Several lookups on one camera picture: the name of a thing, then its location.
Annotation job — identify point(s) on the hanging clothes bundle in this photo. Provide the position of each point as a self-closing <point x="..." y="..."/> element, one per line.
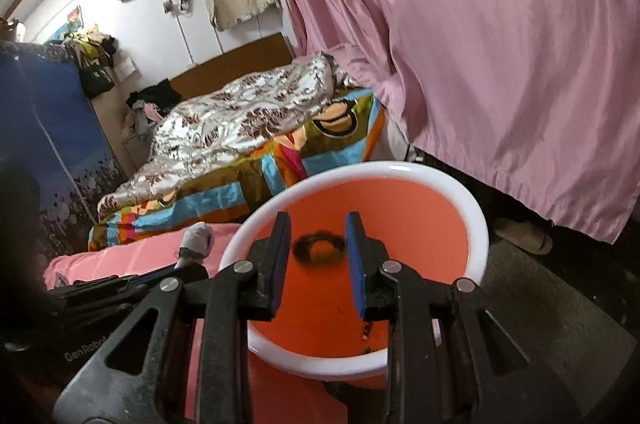
<point x="92" y="42"/>

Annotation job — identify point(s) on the brown handbag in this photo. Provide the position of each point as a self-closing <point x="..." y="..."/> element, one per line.
<point x="12" y="29"/>

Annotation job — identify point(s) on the white tube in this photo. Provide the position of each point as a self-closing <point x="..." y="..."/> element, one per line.
<point x="197" y="239"/>

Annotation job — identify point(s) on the floral quilt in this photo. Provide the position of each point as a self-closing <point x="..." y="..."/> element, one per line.
<point x="225" y="124"/>

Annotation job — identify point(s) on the pink curtain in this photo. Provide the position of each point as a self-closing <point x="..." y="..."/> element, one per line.
<point x="475" y="54"/>

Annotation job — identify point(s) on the wall poster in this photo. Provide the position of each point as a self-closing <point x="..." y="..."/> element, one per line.
<point x="70" y="22"/>

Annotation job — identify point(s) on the wooden headboard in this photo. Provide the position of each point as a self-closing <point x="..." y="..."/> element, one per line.
<point x="235" y="64"/>

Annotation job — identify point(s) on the orange basin with white rim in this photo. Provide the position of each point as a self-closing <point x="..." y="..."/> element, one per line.
<point x="400" y="204"/>

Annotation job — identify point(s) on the blue dotted fabric wardrobe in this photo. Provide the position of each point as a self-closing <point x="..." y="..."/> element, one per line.
<point x="50" y="129"/>

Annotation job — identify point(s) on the small dark scrap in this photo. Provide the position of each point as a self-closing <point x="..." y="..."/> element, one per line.
<point x="366" y="334"/>

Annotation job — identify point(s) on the black hanging bag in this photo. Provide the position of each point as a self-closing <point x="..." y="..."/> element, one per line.
<point x="95" y="79"/>

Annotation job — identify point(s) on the pile of clothes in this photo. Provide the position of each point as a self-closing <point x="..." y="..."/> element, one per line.
<point x="155" y="94"/>

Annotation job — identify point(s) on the beige slipper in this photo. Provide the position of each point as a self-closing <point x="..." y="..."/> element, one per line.
<point x="522" y="234"/>

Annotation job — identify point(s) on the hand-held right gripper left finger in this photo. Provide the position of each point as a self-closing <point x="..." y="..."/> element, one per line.
<point x="281" y="254"/>

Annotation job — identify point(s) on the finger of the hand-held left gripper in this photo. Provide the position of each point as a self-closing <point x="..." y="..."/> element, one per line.
<point x="190" y="275"/>

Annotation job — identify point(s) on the photos on wall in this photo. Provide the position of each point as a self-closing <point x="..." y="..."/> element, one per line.
<point x="177" y="2"/>

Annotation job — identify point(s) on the colourful cartoon blanket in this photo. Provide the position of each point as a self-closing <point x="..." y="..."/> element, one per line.
<point x="235" y="194"/>

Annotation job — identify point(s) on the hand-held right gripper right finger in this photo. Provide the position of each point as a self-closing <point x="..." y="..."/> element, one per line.
<point x="354" y="264"/>

